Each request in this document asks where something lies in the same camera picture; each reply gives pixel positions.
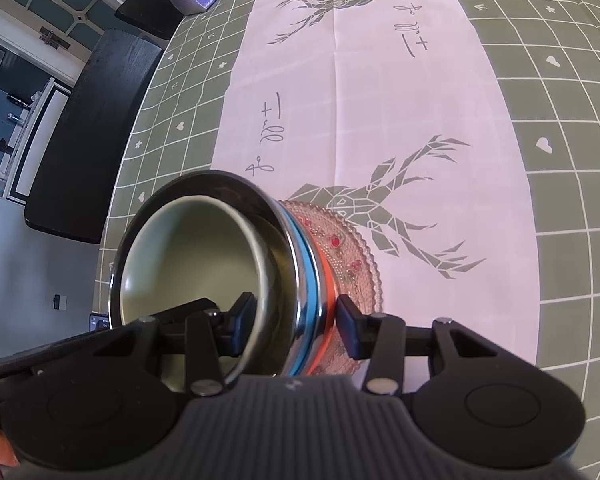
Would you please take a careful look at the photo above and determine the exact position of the blue steel bowl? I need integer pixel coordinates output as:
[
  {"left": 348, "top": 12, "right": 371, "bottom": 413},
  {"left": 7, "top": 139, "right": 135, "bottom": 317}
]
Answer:
[{"left": 108, "top": 170, "right": 318, "bottom": 385}]

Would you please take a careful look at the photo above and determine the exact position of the orange steel bowl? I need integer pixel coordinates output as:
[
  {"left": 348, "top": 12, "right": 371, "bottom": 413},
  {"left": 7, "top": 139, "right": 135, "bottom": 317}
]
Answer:
[{"left": 302, "top": 226, "right": 338, "bottom": 375}]

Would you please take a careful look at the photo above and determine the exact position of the clear glass decorated plate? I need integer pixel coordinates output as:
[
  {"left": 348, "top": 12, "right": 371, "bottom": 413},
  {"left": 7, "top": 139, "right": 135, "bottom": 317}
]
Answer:
[{"left": 282, "top": 200, "right": 382, "bottom": 375}]

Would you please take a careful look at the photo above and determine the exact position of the black chair left near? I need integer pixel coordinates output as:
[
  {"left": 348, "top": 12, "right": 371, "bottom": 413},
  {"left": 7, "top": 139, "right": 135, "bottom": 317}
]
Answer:
[{"left": 24, "top": 29, "right": 163, "bottom": 244}]

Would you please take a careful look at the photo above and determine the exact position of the black chair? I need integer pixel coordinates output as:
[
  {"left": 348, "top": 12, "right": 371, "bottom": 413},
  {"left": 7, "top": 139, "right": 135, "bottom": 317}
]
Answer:
[
  {"left": 114, "top": 0, "right": 183, "bottom": 41},
  {"left": 24, "top": 29, "right": 163, "bottom": 244}
]

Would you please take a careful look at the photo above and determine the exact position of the pink deer table runner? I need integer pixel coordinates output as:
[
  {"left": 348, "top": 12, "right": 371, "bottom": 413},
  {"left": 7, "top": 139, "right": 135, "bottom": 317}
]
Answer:
[{"left": 212, "top": 0, "right": 540, "bottom": 361}]

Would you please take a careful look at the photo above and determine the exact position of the black chair left far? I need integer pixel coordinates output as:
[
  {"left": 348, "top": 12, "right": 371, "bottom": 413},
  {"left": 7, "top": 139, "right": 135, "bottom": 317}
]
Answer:
[{"left": 114, "top": 0, "right": 183, "bottom": 41}]

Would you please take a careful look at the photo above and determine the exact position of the green grid tablecloth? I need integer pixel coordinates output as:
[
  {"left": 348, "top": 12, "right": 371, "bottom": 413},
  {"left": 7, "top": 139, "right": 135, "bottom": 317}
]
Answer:
[{"left": 93, "top": 0, "right": 600, "bottom": 479}]

